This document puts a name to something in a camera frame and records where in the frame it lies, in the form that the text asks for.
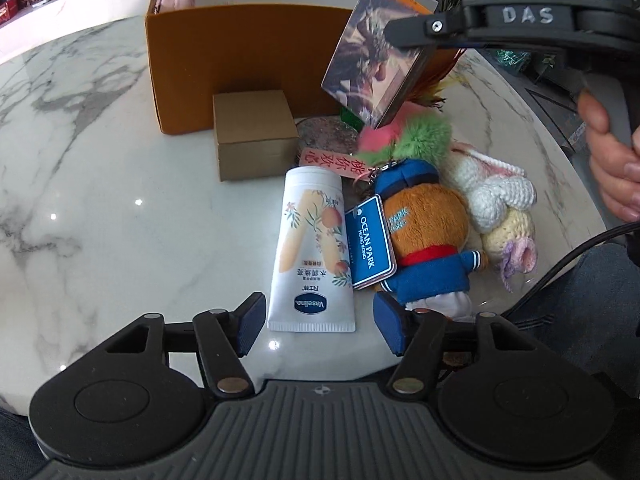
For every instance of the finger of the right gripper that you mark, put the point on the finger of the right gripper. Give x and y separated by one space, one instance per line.
440 30

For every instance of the picture card box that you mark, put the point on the picture card box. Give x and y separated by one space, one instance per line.
380 52

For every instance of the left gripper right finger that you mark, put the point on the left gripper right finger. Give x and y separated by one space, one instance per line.
416 336

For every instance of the red gift box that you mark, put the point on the red gift box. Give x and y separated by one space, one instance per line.
8 10

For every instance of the colourful feather toy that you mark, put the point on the colourful feather toy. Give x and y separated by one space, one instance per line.
427 90

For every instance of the crocheted white bunny doll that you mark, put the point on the crocheted white bunny doll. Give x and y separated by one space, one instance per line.
500 201

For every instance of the bear plush blue uniform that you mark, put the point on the bear plush blue uniform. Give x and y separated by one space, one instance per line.
429 227

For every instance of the pink green fluffy ball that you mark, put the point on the pink green fluffy ball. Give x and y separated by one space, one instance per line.
416 132

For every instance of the brown cardboard box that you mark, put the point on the brown cardboard box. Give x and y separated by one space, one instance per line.
256 136

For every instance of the pink text tag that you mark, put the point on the pink text tag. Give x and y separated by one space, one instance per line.
345 165

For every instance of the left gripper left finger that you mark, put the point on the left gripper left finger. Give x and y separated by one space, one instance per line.
223 338

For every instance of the blue ocean park tag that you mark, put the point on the blue ocean park tag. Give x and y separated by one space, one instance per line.
371 254

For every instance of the person's right hand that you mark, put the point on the person's right hand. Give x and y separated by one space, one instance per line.
614 165

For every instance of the orange cardboard box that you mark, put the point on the orange cardboard box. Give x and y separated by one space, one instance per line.
223 46

